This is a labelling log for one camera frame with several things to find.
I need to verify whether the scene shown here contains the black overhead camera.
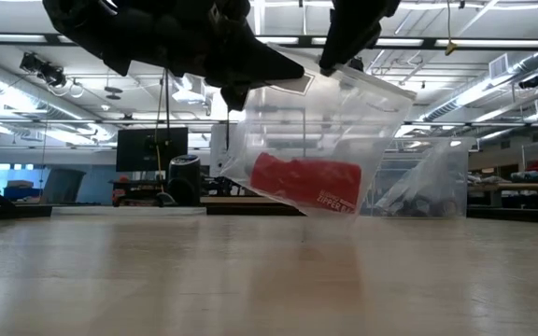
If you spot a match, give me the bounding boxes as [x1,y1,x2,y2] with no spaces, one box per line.
[19,51,68,89]

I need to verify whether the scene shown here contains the cluttered worktable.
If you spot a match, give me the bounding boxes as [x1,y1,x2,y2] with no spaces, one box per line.
[467,181,538,209]

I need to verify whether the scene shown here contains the bagged black parts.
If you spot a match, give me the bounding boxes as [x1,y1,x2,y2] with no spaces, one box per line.
[375,139,461,218]

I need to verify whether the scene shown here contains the yellow hanging cable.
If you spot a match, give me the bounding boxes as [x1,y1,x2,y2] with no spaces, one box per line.
[445,0,460,57]

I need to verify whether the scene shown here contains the blue crate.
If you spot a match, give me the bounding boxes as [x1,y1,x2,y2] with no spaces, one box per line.
[3,186,41,202]

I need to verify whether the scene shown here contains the black overhead frame beam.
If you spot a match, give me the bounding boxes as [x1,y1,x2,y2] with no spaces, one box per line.
[0,31,538,51]

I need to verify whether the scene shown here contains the white ceiling unit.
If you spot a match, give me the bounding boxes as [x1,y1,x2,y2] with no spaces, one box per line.
[170,74,208,105]

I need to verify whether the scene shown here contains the silver air duct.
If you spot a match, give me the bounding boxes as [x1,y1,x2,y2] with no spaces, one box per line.
[418,49,538,123]
[0,55,116,144]

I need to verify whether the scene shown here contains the LED light bar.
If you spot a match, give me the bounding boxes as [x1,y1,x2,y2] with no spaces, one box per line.
[375,37,538,49]
[0,33,49,44]

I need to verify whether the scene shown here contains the black monitor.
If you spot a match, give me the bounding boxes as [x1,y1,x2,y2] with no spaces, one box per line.
[115,126,190,173]

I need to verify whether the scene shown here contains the clear zipper bag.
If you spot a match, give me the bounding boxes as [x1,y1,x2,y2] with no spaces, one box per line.
[217,44,418,220]

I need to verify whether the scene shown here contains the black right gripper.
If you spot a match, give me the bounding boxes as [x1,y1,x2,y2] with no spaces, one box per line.
[319,0,402,72]

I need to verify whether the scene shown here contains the red bandage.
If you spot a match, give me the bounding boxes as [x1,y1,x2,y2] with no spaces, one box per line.
[248,151,363,216]

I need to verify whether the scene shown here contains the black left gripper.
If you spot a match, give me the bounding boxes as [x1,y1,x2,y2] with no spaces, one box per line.
[165,0,305,113]

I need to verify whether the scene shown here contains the clear plastic storage bin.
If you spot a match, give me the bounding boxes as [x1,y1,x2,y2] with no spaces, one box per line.
[360,136,478,219]

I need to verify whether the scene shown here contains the white ceiling vent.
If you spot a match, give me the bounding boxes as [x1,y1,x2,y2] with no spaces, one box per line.
[488,53,512,80]

